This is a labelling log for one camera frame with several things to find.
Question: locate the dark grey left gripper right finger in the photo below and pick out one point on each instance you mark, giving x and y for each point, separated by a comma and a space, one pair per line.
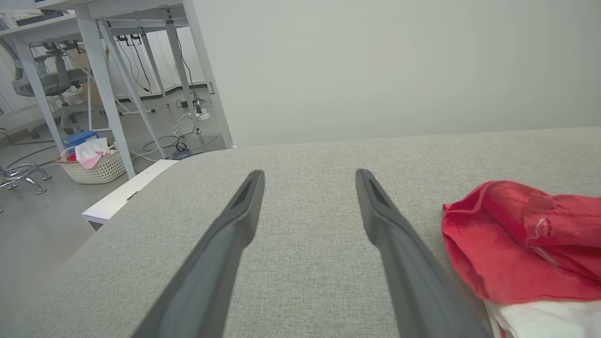
413, 281

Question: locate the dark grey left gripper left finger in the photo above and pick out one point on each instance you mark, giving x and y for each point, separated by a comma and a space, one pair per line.
206, 281

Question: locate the red Bulls jersey white sleeves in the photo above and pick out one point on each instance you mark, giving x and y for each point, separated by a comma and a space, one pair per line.
507, 244

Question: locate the cream woven laundry basket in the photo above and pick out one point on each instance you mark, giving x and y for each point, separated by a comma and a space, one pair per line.
98, 171

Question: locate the white power strip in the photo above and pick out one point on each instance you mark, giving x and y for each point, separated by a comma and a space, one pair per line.
201, 115

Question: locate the pink and white cloth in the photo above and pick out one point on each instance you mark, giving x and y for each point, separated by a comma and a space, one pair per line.
91, 152

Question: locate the small red garment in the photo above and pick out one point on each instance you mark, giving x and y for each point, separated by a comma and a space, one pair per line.
71, 157

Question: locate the blue box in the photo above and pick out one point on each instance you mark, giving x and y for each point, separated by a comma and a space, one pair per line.
77, 137

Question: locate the chrome chair base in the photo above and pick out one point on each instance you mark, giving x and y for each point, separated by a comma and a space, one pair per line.
23, 176

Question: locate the grey office chair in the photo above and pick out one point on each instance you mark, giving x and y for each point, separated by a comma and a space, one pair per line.
58, 80

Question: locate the white metal frame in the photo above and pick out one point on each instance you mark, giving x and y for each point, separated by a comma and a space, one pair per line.
101, 80

